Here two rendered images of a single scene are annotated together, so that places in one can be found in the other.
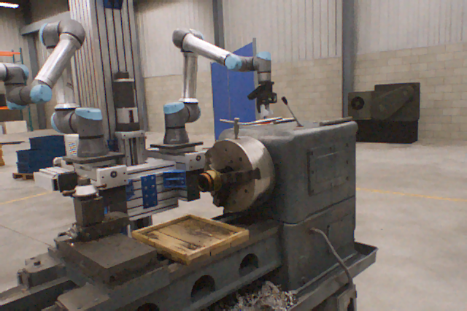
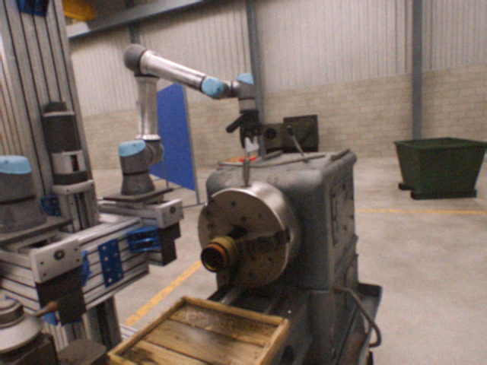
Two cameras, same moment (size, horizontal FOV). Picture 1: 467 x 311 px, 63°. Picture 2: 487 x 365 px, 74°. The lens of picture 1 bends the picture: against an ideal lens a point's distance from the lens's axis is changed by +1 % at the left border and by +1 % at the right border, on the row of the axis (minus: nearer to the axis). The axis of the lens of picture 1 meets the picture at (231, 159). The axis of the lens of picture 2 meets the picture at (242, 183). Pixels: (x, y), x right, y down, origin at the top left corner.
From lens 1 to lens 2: 71 cm
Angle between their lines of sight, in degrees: 15
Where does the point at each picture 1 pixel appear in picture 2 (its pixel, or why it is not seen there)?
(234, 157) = (249, 214)
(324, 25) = (235, 68)
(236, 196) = (254, 267)
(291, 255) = (324, 328)
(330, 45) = not seen: hidden behind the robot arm
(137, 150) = (87, 208)
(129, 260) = not seen: outside the picture
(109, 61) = (33, 88)
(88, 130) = (9, 190)
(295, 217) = (328, 280)
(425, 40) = (317, 80)
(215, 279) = not seen: outside the picture
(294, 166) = (324, 216)
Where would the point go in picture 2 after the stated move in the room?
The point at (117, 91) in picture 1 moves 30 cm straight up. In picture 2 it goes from (51, 130) to (34, 46)
